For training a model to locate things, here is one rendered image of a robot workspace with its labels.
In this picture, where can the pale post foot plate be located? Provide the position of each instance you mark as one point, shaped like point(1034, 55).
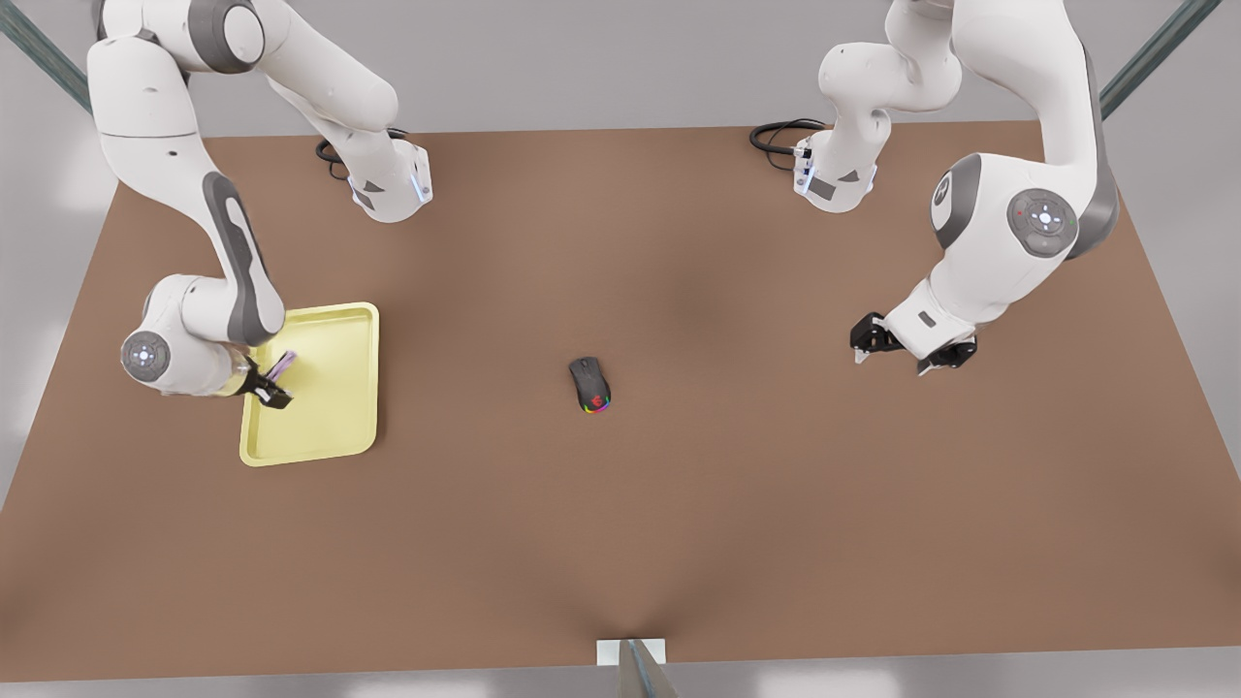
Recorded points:
point(609, 652)

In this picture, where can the silver frame post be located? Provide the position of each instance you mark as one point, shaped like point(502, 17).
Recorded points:
point(1154, 53)
point(44, 53)
point(642, 674)

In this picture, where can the purple pen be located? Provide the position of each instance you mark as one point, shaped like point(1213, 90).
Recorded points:
point(281, 366)

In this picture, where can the yellow plastic tray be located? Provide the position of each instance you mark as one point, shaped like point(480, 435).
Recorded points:
point(334, 407)

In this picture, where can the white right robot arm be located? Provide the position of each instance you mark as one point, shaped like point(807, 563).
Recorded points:
point(160, 92)

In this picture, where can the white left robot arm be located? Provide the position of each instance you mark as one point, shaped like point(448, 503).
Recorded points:
point(1028, 145)

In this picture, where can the black computer mouse, rainbow light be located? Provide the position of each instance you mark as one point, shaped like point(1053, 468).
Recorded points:
point(588, 383)

